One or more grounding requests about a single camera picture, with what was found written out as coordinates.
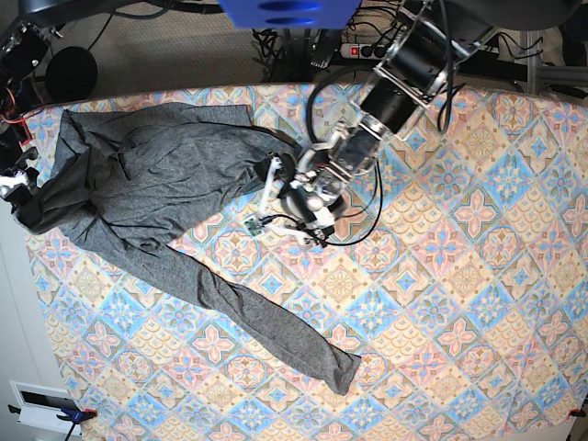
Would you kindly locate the grey t-shirt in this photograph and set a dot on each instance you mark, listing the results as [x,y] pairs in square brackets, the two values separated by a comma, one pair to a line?
[124,185]

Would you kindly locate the patterned colourful tablecloth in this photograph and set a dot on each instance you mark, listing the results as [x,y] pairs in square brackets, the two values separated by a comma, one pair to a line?
[464,292]

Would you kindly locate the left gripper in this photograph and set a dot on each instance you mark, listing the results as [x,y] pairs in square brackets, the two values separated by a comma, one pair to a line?
[306,215]

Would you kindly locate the black round stool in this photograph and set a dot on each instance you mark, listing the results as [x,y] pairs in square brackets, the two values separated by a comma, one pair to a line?
[71,75]

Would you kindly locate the orange blue corner clamp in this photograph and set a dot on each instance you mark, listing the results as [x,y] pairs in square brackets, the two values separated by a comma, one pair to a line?
[73,418]

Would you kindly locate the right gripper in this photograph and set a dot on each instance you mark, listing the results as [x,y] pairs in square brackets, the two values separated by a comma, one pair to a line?
[20,189]

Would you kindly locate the black power strip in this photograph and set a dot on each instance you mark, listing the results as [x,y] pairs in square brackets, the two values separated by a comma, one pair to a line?
[363,51]

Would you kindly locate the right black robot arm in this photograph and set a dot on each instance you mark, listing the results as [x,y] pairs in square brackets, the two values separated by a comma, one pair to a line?
[23,46]

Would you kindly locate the white wall outlet box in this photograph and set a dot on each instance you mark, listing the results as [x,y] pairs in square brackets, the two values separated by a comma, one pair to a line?
[35,395]

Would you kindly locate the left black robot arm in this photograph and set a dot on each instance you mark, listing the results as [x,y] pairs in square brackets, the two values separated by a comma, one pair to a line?
[418,66]

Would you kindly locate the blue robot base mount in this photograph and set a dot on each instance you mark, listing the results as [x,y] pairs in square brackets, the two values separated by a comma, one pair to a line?
[318,14]

